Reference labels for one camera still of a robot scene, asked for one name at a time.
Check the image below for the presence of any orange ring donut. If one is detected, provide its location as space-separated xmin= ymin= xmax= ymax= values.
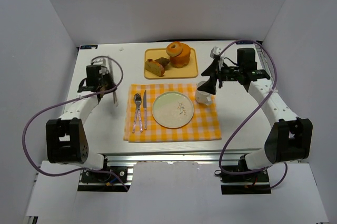
xmin=166 ymin=42 xmax=183 ymax=57

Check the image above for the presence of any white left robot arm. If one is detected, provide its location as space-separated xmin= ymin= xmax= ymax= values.
xmin=46 ymin=57 xmax=115 ymax=170

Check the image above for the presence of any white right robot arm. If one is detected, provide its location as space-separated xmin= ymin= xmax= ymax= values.
xmin=198 ymin=47 xmax=313 ymax=175

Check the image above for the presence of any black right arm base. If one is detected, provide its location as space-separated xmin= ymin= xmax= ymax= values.
xmin=214 ymin=169 xmax=271 ymax=195

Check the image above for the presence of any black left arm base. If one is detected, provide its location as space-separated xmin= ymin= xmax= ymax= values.
xmin=77 ymin=162 xmax=135 ymax=192

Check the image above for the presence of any sliced loaf bread piece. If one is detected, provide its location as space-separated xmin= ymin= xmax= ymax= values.
xmin=145 ymin=59 xmax=165 ymax=77

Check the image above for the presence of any white ceramic mug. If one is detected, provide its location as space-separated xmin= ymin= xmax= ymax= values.
xmin=195 ymin=81 xmax=212 ymax=106

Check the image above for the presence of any yellow plastic tray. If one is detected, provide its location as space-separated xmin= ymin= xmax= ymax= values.
xmin=144 ymin=48 xmax=199 ymax=79

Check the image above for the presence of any blue label sticker right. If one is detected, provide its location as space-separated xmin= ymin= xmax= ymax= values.
xmin=235 ymin=40 xmax=254 ymax=45

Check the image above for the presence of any blue label sticker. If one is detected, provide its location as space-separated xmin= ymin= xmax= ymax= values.
xmin=80 ymin=45 xmax=98 ymax=50
xmin=235 ymin=40 xmax=254 ymax=45

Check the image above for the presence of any blue label sticker left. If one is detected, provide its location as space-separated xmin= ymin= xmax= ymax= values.
xmin=80 ymin=45 xmax=98 ymax=50

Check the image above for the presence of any tall orange round cake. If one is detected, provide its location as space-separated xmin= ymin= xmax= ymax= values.
xmin=170 ymin=42 xmax=191 ymax=68

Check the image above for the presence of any pale green ceramic plate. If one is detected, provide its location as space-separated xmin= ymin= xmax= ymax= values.
xmin=152 ymin=91 xmax=194 ymax=129

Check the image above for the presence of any small dark brown pastry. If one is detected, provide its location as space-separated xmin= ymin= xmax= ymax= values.
xmin=155 ymin=57 xmax=170 ymax=68

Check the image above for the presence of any yellow checkered cloth placemat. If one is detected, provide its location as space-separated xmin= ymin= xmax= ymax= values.
xmin=123 ymin=84 xmax=222 ymax=142

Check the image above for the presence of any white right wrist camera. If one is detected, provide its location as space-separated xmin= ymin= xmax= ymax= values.
xmin=210 ymin=46 xmax=222 ymax=58

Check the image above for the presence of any spoon with pink handle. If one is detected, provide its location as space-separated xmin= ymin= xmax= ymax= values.
xmin=132 ymin=93 xmax=142 ymax=133

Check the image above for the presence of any knife with pink handle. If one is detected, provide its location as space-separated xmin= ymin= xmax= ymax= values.
xmin=143 ymin=90 xmax=147 ymax=130

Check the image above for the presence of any aluminium table frame rail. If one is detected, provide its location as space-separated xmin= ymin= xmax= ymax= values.
xmin=47 ymin=152 xmax=301 ymax=168

